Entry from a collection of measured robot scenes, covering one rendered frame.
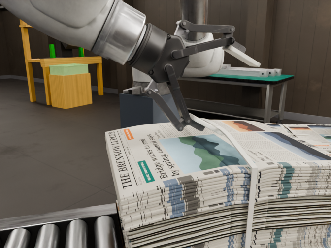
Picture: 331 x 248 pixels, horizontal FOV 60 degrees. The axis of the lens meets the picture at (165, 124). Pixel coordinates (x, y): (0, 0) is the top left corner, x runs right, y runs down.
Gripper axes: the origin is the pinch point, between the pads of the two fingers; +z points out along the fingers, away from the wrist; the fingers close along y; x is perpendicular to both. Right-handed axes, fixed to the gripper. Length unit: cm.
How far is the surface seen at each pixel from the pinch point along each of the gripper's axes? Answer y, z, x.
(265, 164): 7.6, 3.1, 12.9
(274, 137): 3.3, 13.1, -0.2
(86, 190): 116, 23, -185
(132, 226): 22.8, -12.3, 14.2
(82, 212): 42.4, -11.2, -19.8
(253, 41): -121, 203, -378
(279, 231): 16.7, 11.9, 13.4
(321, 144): -3, 69, -40
